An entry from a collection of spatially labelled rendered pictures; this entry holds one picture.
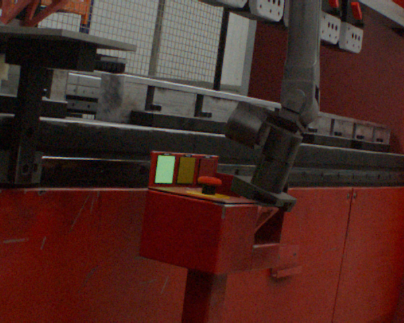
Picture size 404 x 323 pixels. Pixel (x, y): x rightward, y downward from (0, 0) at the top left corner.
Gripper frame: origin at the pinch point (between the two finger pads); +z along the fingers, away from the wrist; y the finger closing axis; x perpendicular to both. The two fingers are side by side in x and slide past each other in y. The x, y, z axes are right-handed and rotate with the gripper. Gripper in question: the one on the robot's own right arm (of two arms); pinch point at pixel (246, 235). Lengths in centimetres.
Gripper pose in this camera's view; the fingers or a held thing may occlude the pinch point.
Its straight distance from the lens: 157.3
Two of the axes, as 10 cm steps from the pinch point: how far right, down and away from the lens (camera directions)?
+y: -7.6, -3.9, 5.3
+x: -5.5, -0.5, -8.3
